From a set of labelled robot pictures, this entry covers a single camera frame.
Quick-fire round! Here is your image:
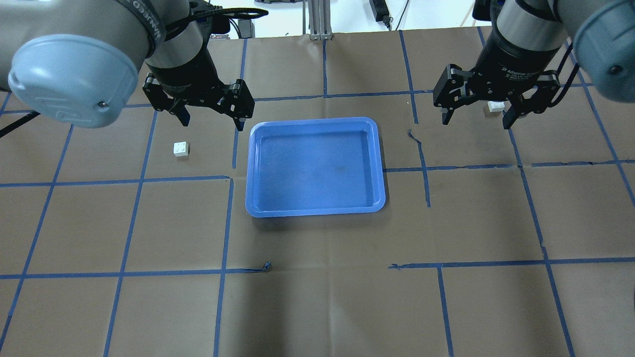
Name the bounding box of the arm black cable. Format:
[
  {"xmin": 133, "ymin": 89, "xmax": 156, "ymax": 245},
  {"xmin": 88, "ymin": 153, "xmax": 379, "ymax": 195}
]
[
  {"xmin": 164, "ymin": 7, "xmax": 269, "ymax": 35},
  {"xmin": 548, "ymin": 45, "xmax": 581, "ymax": 107}
]

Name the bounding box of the black power adapter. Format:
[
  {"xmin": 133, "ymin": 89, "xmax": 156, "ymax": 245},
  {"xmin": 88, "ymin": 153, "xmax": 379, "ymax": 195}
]
[{"xmin": 369, "ymin": 0, "xmax": 392, "ymax": 30}]

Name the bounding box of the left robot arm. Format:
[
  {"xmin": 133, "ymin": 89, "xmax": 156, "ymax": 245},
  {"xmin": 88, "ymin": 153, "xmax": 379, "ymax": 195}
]
[{"xmin": 0, "ymin": 0, "xmax": 267, "ymax": 131}]

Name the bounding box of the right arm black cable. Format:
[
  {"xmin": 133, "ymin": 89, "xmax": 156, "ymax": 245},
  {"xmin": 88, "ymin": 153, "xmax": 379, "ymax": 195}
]
[{"xmin": 548, "ymin": 45, "xmax": 581, "ymax": 107}]

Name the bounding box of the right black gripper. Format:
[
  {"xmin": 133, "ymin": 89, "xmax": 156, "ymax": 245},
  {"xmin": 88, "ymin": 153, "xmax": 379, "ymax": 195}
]
[{"xmin": 433, "ymin": 64, "xmax": 560, "ymax": 130}]

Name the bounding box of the white block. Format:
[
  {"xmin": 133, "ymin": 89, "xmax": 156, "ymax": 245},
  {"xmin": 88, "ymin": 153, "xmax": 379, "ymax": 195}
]
[
  {"xmin": 486, "ymin": 100, "xmax": 506, "ymax": 113},
  {"xmin": 173, "ymin": 141, "xmax": 190, "ymax": 158}
]

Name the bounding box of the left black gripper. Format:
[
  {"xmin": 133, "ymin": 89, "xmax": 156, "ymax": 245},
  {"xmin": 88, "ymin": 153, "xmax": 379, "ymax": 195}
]
[{"xmin": 143, "ymin": 59, "xmax": 255, "ymax": 131}]

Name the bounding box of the aluminium frame post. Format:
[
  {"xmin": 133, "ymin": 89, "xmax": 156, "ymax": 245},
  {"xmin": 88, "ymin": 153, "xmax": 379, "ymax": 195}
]
[{"xmin": 302, "ymin": 0, "xmax": 333, "ymax": 41}]

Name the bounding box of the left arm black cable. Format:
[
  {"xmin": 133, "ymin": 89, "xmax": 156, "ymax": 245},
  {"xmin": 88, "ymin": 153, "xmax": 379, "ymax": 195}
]
[{"xmin": 164, "ymin": 7, "xmax": 269, "ymax": 35}]

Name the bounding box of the blue plastic tray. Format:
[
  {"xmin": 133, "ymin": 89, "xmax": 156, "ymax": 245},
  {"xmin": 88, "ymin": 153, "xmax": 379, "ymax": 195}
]
[{"xmin": 245, "ymin": 116, "xmax": 387, "ymax": 218}]

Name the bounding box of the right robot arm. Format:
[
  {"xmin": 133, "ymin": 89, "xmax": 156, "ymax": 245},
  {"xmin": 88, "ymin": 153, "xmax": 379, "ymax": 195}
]
[{"xmin": 433, "ymin": 0, "xmax": 635, "ymax": 129}]

